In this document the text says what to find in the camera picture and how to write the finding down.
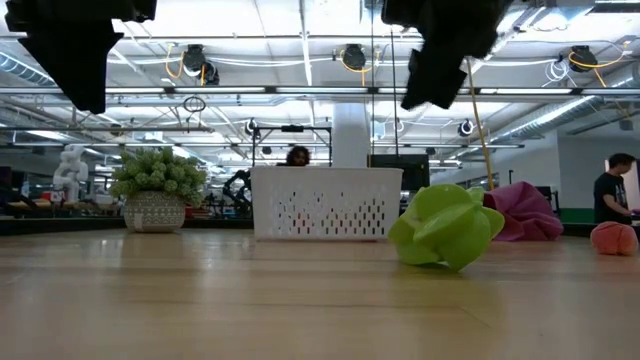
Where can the black aluminium table frame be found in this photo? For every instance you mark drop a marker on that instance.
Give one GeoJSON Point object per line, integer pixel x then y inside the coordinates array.
{"type": "Point", "coordinates": [50, 227]}

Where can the white robot figure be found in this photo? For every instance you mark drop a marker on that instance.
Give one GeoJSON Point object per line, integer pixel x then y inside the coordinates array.
{"type": "Point", "coordinates": [70, 172]}

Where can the magenta cloth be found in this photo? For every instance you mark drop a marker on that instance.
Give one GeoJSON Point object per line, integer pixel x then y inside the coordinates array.
{"type": "Point", "coordinates": [530, 210]}

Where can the light green toy lettuce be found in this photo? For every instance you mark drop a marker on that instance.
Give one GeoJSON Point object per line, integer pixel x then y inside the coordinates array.
{"type": "Point", "coordinates": [445, 225]}

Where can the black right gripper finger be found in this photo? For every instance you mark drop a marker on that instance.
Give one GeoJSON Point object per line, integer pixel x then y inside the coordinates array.
{"type": "Point", "coordinates": [432, 80]}

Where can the silver ventilation duct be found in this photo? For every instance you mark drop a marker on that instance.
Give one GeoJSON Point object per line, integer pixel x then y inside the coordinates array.
{"type": "Point", "coordinates": [550, 117]}

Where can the black metal rig frame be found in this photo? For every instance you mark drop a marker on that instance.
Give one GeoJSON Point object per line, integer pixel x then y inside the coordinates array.
{"type": "Point", "coordinates": [292, 128]}

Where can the white building column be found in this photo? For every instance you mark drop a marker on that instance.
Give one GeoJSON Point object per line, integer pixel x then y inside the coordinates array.
{"type": "Point", "coordinates": [350, 135]}

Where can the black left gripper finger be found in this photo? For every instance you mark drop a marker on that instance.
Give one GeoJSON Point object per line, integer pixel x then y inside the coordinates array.
{"type": "Point", "coordinates": [80, 65]}

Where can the potted green artificial plant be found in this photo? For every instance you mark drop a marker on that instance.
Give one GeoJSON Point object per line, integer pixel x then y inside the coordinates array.
{"type": "Point", "coordinates": [155, 210]}

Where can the white perforated plastic basket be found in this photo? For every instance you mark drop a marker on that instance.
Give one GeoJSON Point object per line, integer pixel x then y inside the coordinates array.
{"type": "Point", "coordinates": [325, 185]}

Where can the person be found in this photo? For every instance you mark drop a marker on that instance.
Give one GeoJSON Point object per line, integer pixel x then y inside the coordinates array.
{"type": "Point", "coordinates": [610, 192]}
{"type": "Point", "coordinates": [298, 156]}

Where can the small pink ball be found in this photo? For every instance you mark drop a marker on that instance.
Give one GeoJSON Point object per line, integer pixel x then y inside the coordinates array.
{"type": "Point", "coordinates": [614, 238]}

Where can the green panel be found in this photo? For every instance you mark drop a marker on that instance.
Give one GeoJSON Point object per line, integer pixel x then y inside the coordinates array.
{"type": "Point", "coordinates": [577, 216]}

